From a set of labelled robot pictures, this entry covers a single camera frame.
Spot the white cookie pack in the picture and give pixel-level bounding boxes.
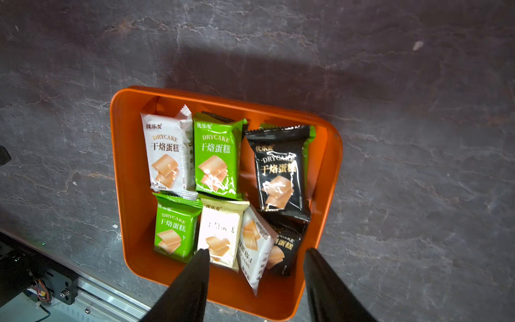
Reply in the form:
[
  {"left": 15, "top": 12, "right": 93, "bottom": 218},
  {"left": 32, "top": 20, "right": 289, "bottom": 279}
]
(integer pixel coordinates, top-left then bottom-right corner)
[
  {"left": 140, "top": 105, "right": 198, "bottom": 201},
  {"left": 237, "top": 205, "right": 278, "bottom": 297}
]

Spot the black cookie pack top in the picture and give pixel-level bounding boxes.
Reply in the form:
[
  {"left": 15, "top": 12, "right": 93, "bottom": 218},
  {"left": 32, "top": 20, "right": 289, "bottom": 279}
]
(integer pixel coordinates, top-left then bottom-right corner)
[{"left": 245, "top": 126, "right": 311, "bottom": 222}]

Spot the aluminium front rail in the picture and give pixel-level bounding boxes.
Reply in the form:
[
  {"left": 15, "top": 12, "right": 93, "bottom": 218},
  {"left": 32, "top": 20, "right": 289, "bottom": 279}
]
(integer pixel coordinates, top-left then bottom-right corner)
[{"left": 1, "top": 278, "right": 151, "bottom": 321}]

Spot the orange storage box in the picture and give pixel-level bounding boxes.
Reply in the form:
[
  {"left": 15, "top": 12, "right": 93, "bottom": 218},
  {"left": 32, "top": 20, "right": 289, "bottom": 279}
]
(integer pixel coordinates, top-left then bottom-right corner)
[{"left": 110, "top": 86, "right": 343, "bottom": 321}]

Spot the green cookie pack hidden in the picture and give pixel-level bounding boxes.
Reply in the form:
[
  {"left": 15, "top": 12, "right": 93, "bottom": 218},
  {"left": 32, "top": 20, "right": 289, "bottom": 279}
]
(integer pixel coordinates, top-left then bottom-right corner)
[{"left": 259, "top": 123, "right": 317, "bottom": 199}]

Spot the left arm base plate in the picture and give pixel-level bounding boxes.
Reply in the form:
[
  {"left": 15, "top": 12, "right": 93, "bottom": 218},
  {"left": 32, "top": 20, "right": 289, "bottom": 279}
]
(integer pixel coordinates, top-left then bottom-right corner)
[{"left": 1, "top": 233, "right": 79, "bottom": 306}]

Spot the black cookie pack bottom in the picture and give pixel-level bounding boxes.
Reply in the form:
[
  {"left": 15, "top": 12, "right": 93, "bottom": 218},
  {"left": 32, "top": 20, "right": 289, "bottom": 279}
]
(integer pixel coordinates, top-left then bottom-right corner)
[{"left": 260, "top": 212, "right": 308, "bottom": 276}]

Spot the green cookie pack bottom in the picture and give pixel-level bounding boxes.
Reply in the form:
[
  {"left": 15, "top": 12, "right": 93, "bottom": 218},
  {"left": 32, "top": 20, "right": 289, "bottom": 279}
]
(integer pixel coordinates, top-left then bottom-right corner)
[{"left": 154, "top": 193, "right": 203, "bottom": 263}]

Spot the cream cookie pack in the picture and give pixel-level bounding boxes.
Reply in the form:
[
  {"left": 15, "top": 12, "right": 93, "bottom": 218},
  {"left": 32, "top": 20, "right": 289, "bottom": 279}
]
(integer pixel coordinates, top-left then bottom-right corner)
[{"left": 197, "top": 196, "right": 249, "bottom": 272}]

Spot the black cookie pack rear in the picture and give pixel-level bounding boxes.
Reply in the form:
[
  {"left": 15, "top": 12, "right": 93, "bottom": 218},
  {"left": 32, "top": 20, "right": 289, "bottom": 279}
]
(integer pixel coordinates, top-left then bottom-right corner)
[{"left": 202, "top": 111, "right": 249, "bottom": 134}]

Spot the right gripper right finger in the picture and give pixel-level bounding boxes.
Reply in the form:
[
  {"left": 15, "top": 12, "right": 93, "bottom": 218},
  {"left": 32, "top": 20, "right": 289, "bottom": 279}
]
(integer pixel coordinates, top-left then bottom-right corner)
[{"left": 303, "top": 248, "right": 376, "bottom": 322}]

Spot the white cookie pack top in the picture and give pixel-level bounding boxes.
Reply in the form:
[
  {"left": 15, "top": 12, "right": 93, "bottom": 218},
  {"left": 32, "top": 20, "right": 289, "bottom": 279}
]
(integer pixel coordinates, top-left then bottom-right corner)
[{"left": 140, "top": 105, "right": 198, "bottom": 201}]

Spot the white cookie pack bottom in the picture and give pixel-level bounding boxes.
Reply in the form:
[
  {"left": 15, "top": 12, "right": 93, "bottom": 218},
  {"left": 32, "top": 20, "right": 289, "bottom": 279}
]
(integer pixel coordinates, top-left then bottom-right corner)
[{"left": 237, "top": 205, "right": 278, "bottom": 297}]

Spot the green cookie pack top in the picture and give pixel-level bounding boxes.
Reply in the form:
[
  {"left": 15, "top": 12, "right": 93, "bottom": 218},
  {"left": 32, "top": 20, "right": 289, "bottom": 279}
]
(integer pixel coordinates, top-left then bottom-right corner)
[{"left": 193, "top": 113, "right": 248, "bottom": 201}]

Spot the green cookie pack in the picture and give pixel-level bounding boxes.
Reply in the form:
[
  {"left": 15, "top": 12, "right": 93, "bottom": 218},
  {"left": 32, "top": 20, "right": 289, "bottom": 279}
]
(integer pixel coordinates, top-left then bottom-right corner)
[
  {"left": 154, "top": 193, "right": 203, "bottom": 263},
  {"left": 193, "top": 113, "right": 248, "bottom": 201}
]

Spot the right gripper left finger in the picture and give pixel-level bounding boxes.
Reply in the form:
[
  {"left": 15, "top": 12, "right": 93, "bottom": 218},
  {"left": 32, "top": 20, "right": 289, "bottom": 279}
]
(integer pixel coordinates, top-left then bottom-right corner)
[{"left": 141, "top": 249, "right": 210, "bottom": 321}]

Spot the black cookie pack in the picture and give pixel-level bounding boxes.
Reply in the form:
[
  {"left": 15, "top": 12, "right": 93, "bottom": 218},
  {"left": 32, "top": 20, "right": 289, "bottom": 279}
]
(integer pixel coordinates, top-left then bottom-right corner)
[
  {"left": 202, "top": 111, "right": 249, "bottom": 134},
  {"left": 260, "top": 212, "right": 308, "bottom": 276},
  {"left": 245, "top": 126, "right": 311, "bottom": 222}
]

